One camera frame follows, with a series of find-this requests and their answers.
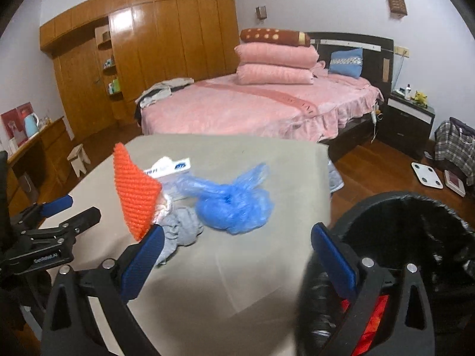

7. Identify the orange bubble wrap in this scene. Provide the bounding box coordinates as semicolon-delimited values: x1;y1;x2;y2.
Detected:
113;143;162;241

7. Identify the red plastic bag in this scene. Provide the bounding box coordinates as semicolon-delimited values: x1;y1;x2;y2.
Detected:
351;295;389;356

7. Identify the blue white box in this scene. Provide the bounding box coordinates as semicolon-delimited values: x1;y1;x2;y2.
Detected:
144;156;191;194

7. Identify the blue plastic bag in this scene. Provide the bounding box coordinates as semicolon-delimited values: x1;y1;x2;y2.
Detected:
176;163;274;235

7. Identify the black trash bin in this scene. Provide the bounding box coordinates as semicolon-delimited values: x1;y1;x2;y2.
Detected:
295;192;474;355

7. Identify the grey sock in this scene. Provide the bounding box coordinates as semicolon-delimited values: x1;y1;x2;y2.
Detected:
155;206;204;266

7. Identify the wooden side cabinet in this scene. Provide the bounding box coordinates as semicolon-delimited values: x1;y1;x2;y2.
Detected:
7;117;72;215

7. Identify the small white stool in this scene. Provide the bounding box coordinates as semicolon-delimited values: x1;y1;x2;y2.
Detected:
67;144;91;178

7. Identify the white bathroom scale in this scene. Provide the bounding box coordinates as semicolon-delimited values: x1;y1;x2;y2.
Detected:
411;162;444;190

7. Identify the blue kettle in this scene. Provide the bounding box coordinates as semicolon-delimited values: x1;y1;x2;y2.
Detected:
23;112;39;138

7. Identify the black nightstand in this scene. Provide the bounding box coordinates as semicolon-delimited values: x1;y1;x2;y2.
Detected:
377;93;436;162

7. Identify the plaid bag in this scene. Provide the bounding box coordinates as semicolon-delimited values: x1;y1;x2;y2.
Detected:
435;117;474;187

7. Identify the clothes pile on bed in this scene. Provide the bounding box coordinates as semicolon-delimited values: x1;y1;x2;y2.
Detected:
134;77;195;125

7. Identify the pink bed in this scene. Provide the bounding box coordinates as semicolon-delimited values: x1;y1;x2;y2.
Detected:
141;75;383;142

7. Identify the yellow plush toy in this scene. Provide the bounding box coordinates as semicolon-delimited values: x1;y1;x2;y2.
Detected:
412;91;428;109

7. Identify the blue cushion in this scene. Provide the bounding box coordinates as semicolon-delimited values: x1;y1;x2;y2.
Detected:
328;48;363;79

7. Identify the wooden wardrobe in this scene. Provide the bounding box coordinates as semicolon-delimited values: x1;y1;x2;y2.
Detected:
39;0;238;140

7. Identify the lower pink pillow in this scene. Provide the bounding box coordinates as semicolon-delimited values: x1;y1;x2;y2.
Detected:
236;63;313;85

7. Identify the black headboard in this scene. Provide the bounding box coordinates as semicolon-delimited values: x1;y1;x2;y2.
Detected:
308;32;395;98

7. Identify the brown dotted bolster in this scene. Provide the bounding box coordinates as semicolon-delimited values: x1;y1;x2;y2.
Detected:
240;27;311;47

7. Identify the wall lamp right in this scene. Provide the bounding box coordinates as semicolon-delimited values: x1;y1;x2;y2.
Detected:
387;0;407;18

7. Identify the wall lamp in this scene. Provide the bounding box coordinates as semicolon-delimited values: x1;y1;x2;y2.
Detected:
387;0;407;18
255;6;267;21

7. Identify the wall lamp left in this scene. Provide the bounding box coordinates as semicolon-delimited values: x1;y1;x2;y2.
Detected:
255;6;267;21

